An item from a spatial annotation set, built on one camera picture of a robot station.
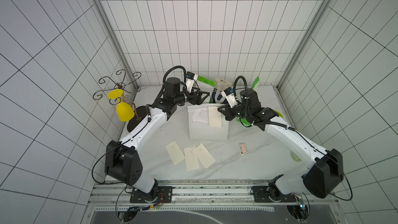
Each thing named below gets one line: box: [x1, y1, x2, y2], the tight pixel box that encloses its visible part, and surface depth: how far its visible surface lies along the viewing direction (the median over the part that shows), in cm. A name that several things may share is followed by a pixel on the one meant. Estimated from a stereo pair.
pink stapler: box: [239, 142, 247, 156], surface depth 87 cm
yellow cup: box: [116, 101, 135, 122], surface depth 80 cm
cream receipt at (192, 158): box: [183, 145, 200, 172], surface depth 87 cm
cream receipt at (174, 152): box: [164, 140, 186, 166], surface depth 88 cm
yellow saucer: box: [106, 88, 123, 100], surface depth 76 cm
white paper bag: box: [187, 103, 229, 142], surface depth 85 cm
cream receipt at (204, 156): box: [195, 142, 216, 170], surface depth 87 cm
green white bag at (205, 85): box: [196, 75, 216, 104], surface depth 92 cm
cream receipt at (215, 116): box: [208, 105, 222, 128], surface depth 81 cm
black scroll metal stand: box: [92, 69, 141, 105], surface depth 79 cm
